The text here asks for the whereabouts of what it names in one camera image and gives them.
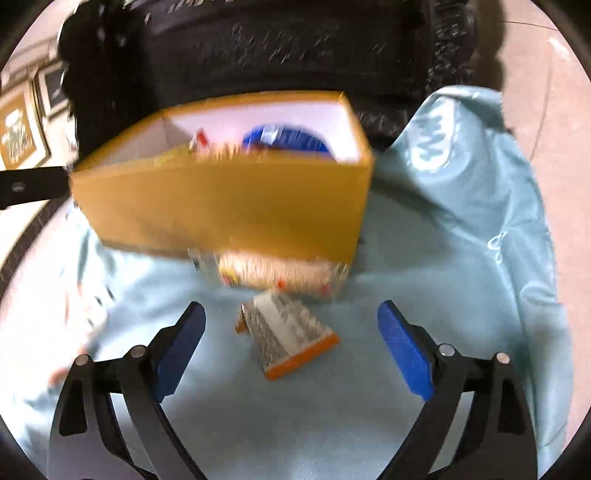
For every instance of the orange label rice cracker packet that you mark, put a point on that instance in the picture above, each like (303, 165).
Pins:
(281, 274)

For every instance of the light blue printed cloth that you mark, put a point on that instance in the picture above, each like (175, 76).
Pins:
(438, 277)

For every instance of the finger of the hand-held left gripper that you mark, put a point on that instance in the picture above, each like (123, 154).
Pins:
(32, 187)

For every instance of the dark carved wooden bench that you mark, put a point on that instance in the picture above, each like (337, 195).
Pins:
(277, 46)

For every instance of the framed gold picture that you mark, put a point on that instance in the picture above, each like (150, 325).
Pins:
(18, 131)

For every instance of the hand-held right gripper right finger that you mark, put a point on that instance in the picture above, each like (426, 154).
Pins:
(406, 350)

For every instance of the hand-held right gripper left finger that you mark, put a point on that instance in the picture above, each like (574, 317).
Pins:
(180, 350)

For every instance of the yellow cardboard box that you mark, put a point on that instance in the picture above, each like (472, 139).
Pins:
(221, 207)

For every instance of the blue snack packet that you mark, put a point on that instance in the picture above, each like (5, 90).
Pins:
(286, 138)

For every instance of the framed eagle picture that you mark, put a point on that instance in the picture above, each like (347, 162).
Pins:
(53, 90)

